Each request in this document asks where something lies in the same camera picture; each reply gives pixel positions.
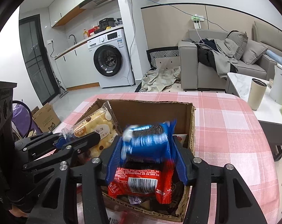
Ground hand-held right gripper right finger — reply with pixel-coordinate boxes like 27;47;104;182
172;136;269;224

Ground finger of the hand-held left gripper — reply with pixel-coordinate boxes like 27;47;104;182
14;132;68;158
22;132;101;173

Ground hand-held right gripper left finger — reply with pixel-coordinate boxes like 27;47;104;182
26;136;123;224

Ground yellow puffed snack packet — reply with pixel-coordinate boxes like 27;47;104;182
61;101;119;158

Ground red snack packet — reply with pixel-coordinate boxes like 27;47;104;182
107;160;174;204

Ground blue cookie packet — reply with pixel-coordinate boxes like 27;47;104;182
121;119;177;164

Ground brown cardboard box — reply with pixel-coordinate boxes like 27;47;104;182
72;99;196;223

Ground person's left hand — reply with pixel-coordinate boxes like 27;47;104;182
9;206;30;220

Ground purple plastic bag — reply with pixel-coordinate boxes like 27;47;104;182
11;100;42;136

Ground white orange snack packet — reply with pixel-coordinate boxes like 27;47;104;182
174;133;187;148

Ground small printed cardboard box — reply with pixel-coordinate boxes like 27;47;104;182
32;103;61;133

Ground small purple snack packet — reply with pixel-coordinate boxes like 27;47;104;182
127;195;144;204

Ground pink checked tablecloth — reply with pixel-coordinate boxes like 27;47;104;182
54;92;280;224

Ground upright floor mop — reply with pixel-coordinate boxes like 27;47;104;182
56;77;69;98

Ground black glass door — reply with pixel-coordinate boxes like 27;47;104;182
19;14;59;105

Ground kitchen counter with cabinets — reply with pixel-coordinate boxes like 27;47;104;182
55;44;100;91

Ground beige crumpled cloth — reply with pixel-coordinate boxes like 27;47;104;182
141;66;181;92

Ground white washing machine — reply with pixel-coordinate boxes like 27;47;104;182
87;29;135;88

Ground grey sofa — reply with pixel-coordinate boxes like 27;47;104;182
178;21;282;91

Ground marble top coffee table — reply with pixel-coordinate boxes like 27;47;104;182
225;72;282;161

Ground beige tumbler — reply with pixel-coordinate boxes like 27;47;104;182
248;78;268;111

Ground grey jacket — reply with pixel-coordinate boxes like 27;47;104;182
197;38;239;78

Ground black rice cooker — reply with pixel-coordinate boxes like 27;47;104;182
99;17;115;31

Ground white electric kettle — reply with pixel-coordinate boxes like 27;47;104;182
269;64;282;105

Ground light grey cushion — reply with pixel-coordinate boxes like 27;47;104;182
241;40;269;65

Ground dark grey cushion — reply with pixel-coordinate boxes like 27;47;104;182
227;31;248;60

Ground white power strip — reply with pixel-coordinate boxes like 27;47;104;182
191;14;205;29

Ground light blue pillow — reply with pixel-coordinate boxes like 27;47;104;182
266;50;282;67

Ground white wall cabinets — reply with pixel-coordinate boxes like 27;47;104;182
49;0;93;27

